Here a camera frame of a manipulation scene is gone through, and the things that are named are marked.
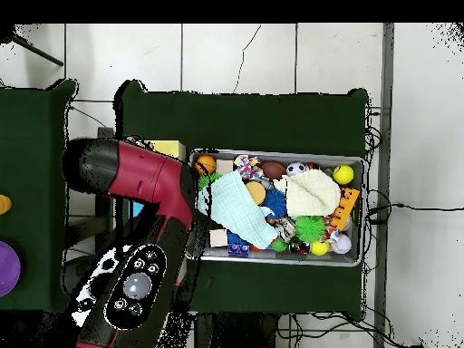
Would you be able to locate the black cable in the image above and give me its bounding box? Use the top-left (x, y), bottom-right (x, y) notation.
top-left (365, 188), bottom-right (464, 226)

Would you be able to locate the black tripod leg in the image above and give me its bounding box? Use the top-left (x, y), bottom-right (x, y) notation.
top-left (0, 24), bottom-right (65, 67)

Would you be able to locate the small brown football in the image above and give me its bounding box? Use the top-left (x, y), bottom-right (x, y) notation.
top-left (260, 159), bottom-right (287, 180)

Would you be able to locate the yellow tennis ball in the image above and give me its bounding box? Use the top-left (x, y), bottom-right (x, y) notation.
top-left (332, 163), bottom-right (355, 186)

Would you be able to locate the small black white soccer ball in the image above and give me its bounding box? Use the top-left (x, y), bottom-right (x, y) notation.
top-left (285, 161), bottom-right (308, 178)

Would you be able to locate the purple ball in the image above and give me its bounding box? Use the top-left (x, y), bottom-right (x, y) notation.
top-left (0, 240), bottom-right (22, 298)

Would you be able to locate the orange notched foam block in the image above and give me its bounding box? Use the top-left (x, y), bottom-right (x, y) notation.
top-left (328, 187), bottom-right (362, 232)

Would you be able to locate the dark green tablecloth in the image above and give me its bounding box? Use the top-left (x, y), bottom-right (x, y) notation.
top-left (0, 79), bottom-right (82, 314)
top-left (113, 79), bottom-right (370, 320)

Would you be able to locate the light blue waffle cloth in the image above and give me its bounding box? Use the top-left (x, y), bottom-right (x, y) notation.
top-left (197, 169), bottom-right (279, 250)

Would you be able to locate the blue spiky rubber ball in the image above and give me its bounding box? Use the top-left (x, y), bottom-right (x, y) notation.
top-left (262, 188), bottom-right (288, 220)

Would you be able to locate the wooden box with three holes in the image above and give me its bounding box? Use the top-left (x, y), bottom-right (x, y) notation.
top-left (122, 140), bottom-right (189, 287)

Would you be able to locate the green spiky rubber ball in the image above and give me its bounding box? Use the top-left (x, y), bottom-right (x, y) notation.
top-left (294, 215), bottom-right (327, 244)

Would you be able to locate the cream waffle cloth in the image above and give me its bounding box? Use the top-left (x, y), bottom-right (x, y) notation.
top-left (273, 169), bottom-right (343, 218)

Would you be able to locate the white baseball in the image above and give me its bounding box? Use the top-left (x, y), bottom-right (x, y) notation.
top-left (330, 233), bottom-right (353, 256)

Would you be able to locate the shallow clear plastic bin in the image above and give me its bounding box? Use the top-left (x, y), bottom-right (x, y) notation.
top-left (186, 148), bottom-right (366, 267)

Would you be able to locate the black metal stand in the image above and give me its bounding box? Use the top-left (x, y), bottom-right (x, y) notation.
top-left (64, 126), bottom-right (119, 255)

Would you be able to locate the small orange basketball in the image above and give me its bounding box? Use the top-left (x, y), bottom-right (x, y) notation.
top-left (194, 154), bottom-right (218, 176)

